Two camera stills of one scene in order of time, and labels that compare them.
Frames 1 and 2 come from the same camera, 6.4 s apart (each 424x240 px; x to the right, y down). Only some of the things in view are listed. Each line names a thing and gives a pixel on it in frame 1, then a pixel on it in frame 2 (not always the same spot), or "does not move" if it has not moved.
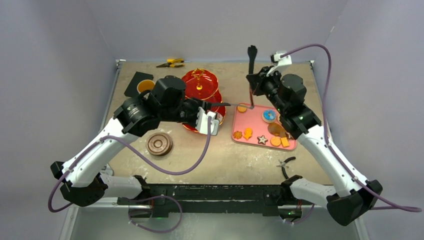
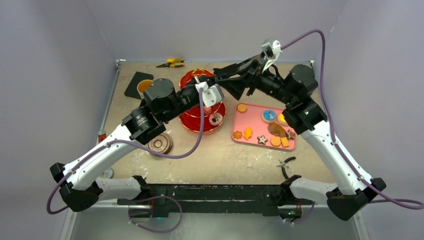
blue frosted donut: [269, 116] does not move
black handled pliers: [283, 165] does not move
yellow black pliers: [172, 63] does not move
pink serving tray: [262, 125] does not move
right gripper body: [255, 79] to [250, 76]
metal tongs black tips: [252, 51] to [201, 79]
